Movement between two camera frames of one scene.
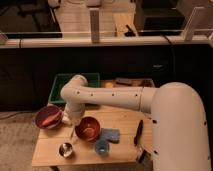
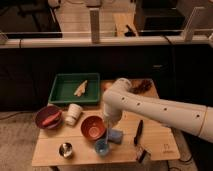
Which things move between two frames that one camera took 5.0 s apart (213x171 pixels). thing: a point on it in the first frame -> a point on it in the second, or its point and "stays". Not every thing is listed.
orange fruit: x=109 y=85 stays
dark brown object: x=135 y=82 stays
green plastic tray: x=61 y=79 stays
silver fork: x=73 y=132 -> x=107 y=125
